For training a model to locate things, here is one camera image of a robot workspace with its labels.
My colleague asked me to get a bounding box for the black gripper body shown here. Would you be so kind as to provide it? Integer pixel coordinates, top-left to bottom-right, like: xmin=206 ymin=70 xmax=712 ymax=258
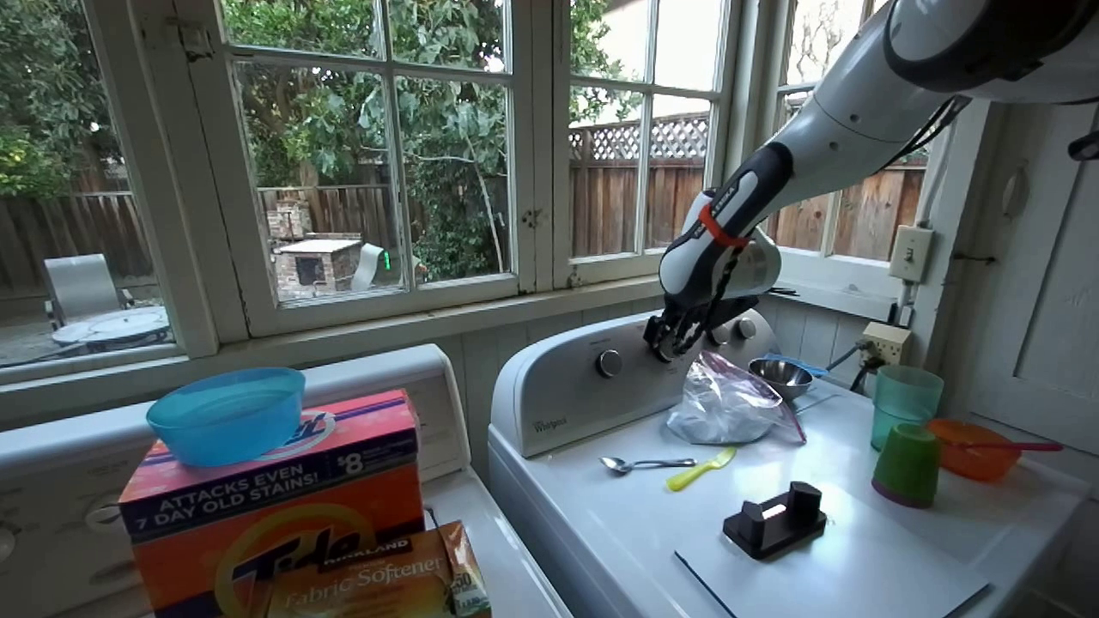
xmin=659 ymin=272 xmax=748 ymax=337

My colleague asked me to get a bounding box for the clear plastic zip bag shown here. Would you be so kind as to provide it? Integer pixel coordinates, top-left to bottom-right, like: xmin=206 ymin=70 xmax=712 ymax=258
xmin=664 ymin=349 xmax=809 ymax=449

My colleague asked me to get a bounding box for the small metal bowl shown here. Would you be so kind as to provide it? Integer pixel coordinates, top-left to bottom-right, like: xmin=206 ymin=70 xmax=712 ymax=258
xmin=745 ymin=353 xmax=816 ymax=401

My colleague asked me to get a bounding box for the yellow plastic utensil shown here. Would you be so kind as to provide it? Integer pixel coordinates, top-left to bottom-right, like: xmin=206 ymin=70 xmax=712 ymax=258
xmin=665 ymin=448 xmax=742 ymax=496

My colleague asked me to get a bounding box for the metal spoon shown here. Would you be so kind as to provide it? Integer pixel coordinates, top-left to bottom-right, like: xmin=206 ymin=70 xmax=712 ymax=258
xmin=597 ymin=449 xmax=696 ymax=481

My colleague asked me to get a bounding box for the brown wooden fence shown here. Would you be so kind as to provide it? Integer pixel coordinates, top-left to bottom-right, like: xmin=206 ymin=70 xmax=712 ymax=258
xmin=0 ymin=113 xmax=929 ymax=288

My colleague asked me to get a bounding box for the beige power outlet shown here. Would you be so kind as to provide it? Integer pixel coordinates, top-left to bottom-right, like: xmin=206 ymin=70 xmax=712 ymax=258
xmin=858 ymin=320 xmax=918 ymax=371

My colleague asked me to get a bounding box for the black plastic holder block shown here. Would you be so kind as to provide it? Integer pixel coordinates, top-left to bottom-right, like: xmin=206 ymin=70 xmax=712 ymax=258
xmin=720 ymin=479 xmax=832 ymax=563

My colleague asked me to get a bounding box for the teal plastic cup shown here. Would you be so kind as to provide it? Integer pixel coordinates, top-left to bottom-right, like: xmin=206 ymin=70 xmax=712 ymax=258
xmin=870 ymin=361 xmax=946 ymax=452

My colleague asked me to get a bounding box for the green plastic cup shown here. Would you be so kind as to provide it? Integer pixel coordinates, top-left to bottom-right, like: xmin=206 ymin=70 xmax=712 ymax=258
xmin=870 ymin=423 xmax=945 ymax=512

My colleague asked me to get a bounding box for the white washing machine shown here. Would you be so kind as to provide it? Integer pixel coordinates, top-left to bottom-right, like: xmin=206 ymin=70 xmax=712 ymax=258
xmin=484 ymin=298 xmax=1093 ymax=618

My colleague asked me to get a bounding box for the orange plastic bowl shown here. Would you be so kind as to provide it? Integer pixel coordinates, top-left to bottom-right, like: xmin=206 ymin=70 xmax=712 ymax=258
xmin=925 ymin=417 xmax=1067 ymax=488

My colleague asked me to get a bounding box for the outdoor stone grill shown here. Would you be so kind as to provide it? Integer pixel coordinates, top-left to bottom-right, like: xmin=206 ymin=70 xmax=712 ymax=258
xmin=272 ymin=234 xmax=366 ymax=303

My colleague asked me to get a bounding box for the orange fabric softener box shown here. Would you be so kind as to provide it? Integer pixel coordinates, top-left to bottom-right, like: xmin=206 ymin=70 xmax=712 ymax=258
xmin=260 ymin=520 xmax=494 ymax=618

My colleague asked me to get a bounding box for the orange Tide detergent box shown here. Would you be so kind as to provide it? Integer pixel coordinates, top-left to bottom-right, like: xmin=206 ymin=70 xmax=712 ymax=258
xmin=118 ymin=387 xmax=429 ymax=618

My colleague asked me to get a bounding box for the blue plastic bowl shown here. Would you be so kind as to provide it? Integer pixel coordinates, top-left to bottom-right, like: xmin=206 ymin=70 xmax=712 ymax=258
xmin=145 ymin=363 xmax=308 ymax=475

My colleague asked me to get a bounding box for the round patio table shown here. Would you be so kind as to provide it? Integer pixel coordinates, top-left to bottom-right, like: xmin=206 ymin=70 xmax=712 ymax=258
xmin=47 ymin=303 xmax=175 ymax=353

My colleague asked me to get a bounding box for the grey patio chair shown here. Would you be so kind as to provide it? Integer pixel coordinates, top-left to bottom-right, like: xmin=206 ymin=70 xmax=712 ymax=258
xmin=42 ymin=251 xmax=138 ymax=329

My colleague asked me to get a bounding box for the white dryer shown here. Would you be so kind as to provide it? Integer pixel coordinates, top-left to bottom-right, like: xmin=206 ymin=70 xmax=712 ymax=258
xmin=0 ymin=340 xmax=577 ymax=618

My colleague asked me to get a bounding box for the orange strap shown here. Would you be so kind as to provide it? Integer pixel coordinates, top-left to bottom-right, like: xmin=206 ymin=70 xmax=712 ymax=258
xmin=696 ymin=204 xmax=748 ymax=254

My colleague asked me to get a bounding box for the beige light switch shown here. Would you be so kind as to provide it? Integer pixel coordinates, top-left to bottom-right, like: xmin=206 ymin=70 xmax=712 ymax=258
xmin=890 ymin=222 xmax=936 ymax=288

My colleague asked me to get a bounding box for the white window frame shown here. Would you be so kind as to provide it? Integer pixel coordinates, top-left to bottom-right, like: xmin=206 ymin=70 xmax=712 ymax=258
xmin=0 ymin=0 xmax=1024 ymax=434

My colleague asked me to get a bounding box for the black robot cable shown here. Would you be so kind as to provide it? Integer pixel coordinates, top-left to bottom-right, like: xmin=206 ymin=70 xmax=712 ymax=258
xmin=902 ymin=98 xmax=975 ymax=165

